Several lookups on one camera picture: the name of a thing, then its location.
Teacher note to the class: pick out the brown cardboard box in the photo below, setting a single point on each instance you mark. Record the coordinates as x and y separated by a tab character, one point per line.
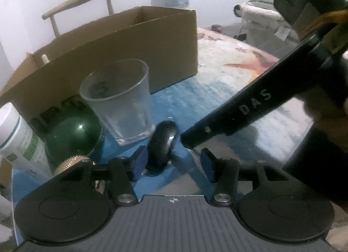
122	37

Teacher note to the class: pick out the white bottle with green label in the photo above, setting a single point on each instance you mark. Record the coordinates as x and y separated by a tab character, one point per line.
19	143

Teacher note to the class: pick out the black oval case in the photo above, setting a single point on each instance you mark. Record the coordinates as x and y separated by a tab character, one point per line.
161	143

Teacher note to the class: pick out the beach print table mat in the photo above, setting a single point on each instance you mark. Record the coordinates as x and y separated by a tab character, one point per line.
217	78

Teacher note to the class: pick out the clear glass cup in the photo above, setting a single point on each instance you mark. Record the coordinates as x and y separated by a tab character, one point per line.
122	105

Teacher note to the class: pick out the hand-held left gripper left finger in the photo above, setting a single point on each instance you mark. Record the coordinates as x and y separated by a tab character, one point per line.
140	163

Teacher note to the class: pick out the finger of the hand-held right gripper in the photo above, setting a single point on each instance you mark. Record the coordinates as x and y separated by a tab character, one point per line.
202	132

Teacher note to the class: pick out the small dark red object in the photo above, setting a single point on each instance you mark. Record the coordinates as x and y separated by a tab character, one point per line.
216	28

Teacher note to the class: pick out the wooden chair with black seat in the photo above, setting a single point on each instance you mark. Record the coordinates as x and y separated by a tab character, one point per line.
81	0

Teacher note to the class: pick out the sofa with white cover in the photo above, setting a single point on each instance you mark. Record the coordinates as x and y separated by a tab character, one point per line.
261	15

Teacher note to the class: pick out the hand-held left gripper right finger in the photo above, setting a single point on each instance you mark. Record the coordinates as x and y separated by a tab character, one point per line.
208	165

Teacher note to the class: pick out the black jar with gold lid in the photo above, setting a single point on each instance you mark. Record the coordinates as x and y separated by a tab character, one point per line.
70	162

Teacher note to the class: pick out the dark green round jar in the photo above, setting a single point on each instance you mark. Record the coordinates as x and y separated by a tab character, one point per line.
70	137

